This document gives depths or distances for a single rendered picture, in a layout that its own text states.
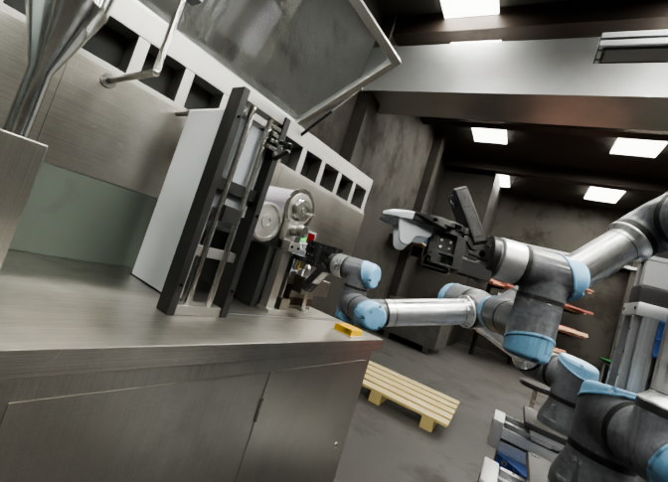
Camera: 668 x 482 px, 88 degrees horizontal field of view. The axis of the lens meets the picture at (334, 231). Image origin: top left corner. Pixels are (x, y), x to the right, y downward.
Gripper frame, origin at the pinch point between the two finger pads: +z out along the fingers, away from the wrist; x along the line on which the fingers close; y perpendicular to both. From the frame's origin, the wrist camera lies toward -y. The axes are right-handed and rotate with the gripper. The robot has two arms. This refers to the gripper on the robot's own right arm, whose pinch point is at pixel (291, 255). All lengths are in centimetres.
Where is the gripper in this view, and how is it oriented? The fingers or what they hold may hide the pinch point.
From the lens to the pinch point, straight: 125.8
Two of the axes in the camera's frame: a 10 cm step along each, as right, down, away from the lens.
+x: -5.6, -2.4, -7.9
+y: 3.0, -9.5, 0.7
